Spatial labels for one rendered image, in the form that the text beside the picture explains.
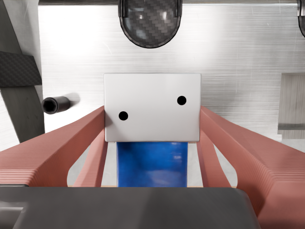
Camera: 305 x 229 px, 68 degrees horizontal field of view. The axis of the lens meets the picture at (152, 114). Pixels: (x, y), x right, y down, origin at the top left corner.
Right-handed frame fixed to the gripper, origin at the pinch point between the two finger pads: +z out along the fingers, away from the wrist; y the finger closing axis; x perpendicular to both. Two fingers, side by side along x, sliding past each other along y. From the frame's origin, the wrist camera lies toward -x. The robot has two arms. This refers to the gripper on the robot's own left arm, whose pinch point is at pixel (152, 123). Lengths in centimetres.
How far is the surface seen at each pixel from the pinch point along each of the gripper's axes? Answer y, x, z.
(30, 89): 12.1, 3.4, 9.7
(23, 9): 12.8, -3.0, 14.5
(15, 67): 12.1, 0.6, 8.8
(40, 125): 11.0, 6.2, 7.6
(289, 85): -10.2, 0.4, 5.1
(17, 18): 13.6, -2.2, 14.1
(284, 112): -10.0, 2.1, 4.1
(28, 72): 11.8, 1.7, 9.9
